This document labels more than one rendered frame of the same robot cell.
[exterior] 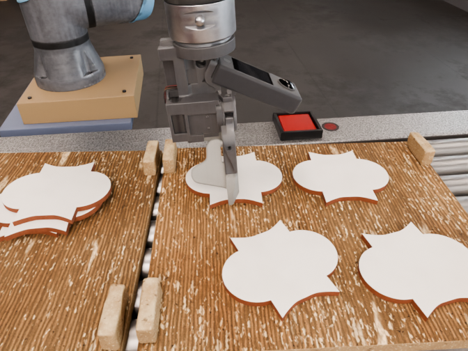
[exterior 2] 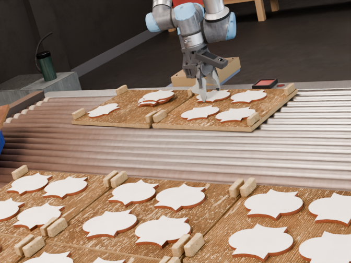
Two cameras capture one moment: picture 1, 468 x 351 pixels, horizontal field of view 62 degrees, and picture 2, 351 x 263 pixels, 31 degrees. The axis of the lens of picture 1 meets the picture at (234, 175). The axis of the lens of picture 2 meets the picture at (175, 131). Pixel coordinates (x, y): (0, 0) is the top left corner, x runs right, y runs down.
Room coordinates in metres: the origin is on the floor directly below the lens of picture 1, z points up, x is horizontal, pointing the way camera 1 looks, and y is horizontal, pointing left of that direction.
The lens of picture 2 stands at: (-1.30, -1.42, 1.66)
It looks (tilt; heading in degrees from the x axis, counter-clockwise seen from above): 20 degrees down; 43
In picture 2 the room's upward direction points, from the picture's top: 14 degrees counter-clockwise
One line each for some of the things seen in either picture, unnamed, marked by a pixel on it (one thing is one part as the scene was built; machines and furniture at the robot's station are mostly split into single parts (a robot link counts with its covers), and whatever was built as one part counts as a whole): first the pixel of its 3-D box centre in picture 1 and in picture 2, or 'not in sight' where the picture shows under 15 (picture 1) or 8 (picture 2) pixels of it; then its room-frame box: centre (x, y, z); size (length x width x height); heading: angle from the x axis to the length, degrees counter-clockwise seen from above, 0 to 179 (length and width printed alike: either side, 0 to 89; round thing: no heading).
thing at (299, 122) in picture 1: (296, 125); (265, 84); (0.63, -0.12, 0.92); 0.06 x 0.06 x 0.01; 7
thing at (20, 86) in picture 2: not in sight; (34, 78); (2.20, 3.55, 0.37); 0.80 x 0.62 x 0.74; 97
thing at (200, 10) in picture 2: not in sight; (188, 15); (0.53, 0.10, 1.24); 0.11 x 0.11 x 0.08; 25
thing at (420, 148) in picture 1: (420, 147); (289, 88); (0.51, -0.29, 0.95); 0.06 x 0.02 x 0.03; 3
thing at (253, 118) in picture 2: not in sight; (253, 118); (0.25, -0.31, 0.95); 0.06 x 0.02 x 0.03; 3
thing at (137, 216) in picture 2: not in sight; (147, 210); (-0.34, -0.34, 0.94); 0.41 x 0.35 x 0.04; 96
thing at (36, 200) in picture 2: not in sight; (34, 198); (-0.38, 0.07, 0.94); 0.41 x 0.35 x 0.04; 96
